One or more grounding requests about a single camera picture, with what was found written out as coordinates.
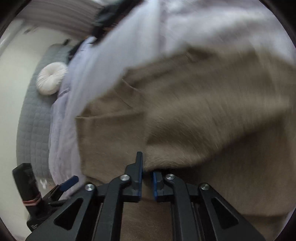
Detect brown knit sweater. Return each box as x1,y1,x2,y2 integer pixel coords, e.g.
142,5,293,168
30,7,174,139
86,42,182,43
76,49,295,240

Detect dark clothes pile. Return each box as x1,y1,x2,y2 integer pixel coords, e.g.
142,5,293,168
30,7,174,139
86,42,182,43
91,0,143,44

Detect white round cushion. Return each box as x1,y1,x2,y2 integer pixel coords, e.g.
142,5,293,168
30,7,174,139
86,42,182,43
36,62,68,95

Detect lavender plush bed blanket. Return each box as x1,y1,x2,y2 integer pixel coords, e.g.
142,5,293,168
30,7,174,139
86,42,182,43
49,1,295,184

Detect grey striped window blind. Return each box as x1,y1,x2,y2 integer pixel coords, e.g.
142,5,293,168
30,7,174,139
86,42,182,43
17,0,103,39

